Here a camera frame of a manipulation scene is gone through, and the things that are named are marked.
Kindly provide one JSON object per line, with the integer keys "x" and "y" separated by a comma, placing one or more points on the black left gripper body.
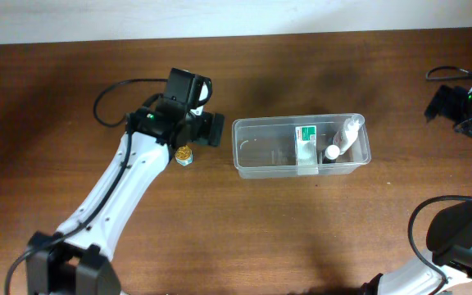
{"x": 204, "y": 129}

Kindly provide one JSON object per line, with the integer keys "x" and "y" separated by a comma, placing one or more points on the gold lid small jar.
{"x": 184, "y": 155}

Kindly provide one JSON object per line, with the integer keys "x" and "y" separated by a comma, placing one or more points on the white green medicine box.
{"x": 306, "y": 150}

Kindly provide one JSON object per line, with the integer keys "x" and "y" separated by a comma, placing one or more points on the dark brown syrup bottle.
{"x": 330, "y": 154}

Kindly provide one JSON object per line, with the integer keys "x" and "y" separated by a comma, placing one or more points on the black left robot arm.
{"x": 77, "y": 258}

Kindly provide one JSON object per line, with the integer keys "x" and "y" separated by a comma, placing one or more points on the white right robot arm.
{"x": 447, "y": 258}

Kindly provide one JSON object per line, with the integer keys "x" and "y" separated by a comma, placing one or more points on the clear plastic container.
{"x": 267, "y": 147}

